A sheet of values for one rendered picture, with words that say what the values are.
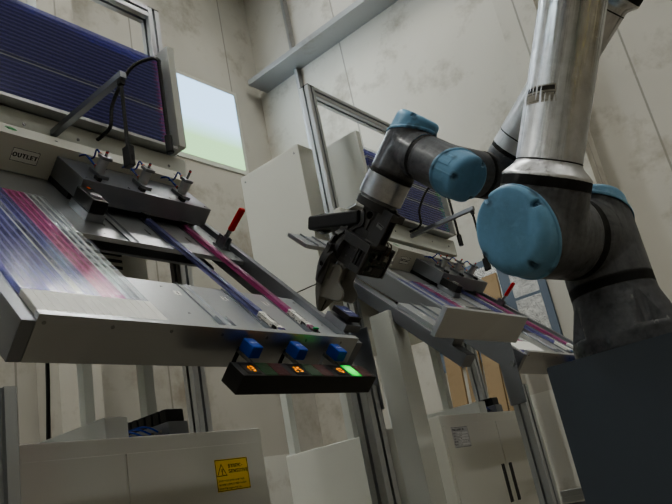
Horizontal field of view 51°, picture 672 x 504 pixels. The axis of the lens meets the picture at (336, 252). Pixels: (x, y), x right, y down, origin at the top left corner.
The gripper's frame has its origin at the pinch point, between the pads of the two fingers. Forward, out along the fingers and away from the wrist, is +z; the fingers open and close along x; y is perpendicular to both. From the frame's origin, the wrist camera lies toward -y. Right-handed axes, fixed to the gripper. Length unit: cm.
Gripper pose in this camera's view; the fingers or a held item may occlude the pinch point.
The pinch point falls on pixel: (320, 301)
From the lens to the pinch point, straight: 121.7
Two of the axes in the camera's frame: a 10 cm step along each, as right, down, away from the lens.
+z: -4.2, 8.9, 1.9
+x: 6.3, 1.4, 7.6
